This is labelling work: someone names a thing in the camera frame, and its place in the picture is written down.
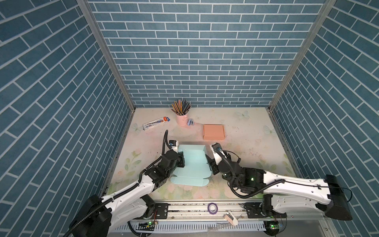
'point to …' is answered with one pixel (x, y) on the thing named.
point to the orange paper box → (213, 132)
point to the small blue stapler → (190, 122)
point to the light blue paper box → (196, 171)
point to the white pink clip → (232, 219)
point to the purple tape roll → (212, 208)
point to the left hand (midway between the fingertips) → (184, 153)
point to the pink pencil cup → (181, 120)
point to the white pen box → (156, 122)
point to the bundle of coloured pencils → (181, 107)
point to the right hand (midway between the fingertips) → (208, 152)
